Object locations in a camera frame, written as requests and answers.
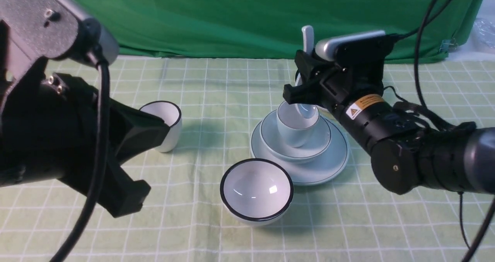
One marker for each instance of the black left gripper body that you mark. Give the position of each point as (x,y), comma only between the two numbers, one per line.
(47,129)

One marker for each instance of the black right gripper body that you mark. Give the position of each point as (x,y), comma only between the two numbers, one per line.
(358,70)

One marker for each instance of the white ceramic spoon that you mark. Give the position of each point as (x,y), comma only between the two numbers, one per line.
(307,41)

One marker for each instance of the green checkered tablecloth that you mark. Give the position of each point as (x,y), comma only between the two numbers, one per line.
(349,219)

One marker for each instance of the white black-rimmed bowl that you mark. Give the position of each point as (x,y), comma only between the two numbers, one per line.
(256,191)

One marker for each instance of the pale green rimmed bowl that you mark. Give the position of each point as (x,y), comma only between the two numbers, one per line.
(316,144)

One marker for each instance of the white illustrated black-rimmed plate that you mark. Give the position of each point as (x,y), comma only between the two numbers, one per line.
(297,80)

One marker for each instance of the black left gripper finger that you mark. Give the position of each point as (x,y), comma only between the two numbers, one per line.
(132,132)
(120,195)

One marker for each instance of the clear plastic bag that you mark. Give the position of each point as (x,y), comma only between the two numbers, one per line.
(483,35)

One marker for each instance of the pale green plate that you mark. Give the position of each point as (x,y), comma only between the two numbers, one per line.
(321,169)

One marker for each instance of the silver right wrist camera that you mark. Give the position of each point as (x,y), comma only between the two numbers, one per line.
(325,49)

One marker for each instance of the metal clip on backdrop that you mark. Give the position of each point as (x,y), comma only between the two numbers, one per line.
(448,45)

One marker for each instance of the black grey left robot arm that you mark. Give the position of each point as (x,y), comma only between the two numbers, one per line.
(49,124)

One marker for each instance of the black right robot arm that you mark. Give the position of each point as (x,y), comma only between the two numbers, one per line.
(409,146)

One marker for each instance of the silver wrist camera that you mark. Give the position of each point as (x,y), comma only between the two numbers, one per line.
(325,49)
(55,29)

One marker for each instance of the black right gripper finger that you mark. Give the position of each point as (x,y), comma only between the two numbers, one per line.
(294,95)
(309,66)

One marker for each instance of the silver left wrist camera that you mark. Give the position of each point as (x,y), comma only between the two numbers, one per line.
(55,29)

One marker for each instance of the pale green cup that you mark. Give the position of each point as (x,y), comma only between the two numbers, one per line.
(296,122)

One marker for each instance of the white black-rimmed cup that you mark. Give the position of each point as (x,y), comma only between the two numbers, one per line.
(171,114)

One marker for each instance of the green backdrop cloth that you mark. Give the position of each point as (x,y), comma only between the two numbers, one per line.
(244,28)

